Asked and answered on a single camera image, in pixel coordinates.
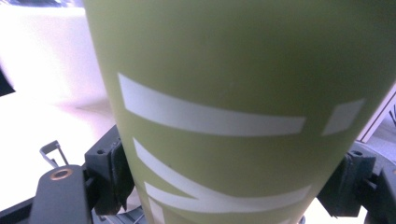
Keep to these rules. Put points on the dark object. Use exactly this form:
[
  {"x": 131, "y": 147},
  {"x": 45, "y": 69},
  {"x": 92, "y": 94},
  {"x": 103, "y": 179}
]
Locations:
[{"x": 4, "y": 85}]

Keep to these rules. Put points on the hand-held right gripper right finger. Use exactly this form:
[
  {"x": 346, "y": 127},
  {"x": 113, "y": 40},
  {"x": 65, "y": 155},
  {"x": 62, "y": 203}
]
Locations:
[{"x": 348, "y": 183}]

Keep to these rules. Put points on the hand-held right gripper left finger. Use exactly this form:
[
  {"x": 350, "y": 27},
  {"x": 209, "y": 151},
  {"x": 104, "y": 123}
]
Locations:
[{"x": 107, "y": 174}]

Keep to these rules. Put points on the white frame bar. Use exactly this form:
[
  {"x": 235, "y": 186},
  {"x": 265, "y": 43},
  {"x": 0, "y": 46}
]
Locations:
[{"x": 378, "y": 116}]

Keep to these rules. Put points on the green cup with white stripes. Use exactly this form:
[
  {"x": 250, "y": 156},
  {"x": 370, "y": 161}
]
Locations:
[{"x": 236, "y": 102}]

